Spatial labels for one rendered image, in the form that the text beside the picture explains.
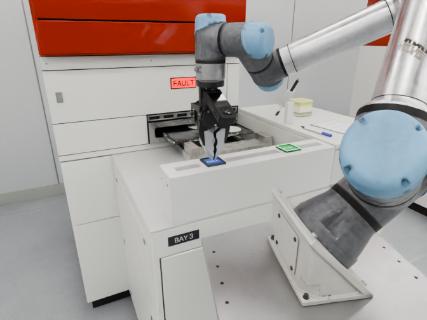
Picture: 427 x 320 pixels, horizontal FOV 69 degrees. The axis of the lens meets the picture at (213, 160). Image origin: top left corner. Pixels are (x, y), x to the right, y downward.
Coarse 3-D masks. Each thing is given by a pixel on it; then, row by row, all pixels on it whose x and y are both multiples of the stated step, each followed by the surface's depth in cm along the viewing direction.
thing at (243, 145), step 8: (224, 144) 126; (232, 144) 126; (240, 144) 126; (248, 144) 126; (256, 144) 126; (264, 144) 126; (184, 152) 117; (200, 152) 117; (224, 152) 119; (232, 152) 120
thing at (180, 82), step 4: (172, 80) 132; (176, 80) 133; (180, 80) 134; (184, 80) 134; (188, 80) 135; (192, 80) 136; (172, 84) 133; (176, 84) 134; (180, 84) 134; (184, 84) 135; (188, 84) 136; (192, 84) 137
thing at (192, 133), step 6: (168, 126) 143; (174, 126) 144; (180, 126) 144; (186, 126) 143; (240, 126) 143; (168, 132) 135; (174, 132) 135; (180, 132) 135; (186, 132) 135; (192, 132) 135; (234, 132) 135; (174, 138) 126; (180, 138) 126; (186, 138) 126
